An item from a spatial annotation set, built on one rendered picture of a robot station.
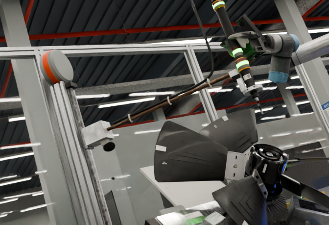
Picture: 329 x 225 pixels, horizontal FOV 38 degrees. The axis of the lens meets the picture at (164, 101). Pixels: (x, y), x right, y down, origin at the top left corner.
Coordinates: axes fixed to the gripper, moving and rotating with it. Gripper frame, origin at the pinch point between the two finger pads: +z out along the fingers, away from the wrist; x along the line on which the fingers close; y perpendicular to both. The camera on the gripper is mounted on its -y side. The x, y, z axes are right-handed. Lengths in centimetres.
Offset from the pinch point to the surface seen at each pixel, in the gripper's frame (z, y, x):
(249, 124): -4.8, 29.9, 8.9
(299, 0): -823, -388, 494
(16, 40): -88, -244, 417
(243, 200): 29, 56, -11
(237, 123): -3.7, 27.3, 13.3
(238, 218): 35, 60, -14
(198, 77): -45, -18, 70
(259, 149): 8.2, 41.9, -3.5
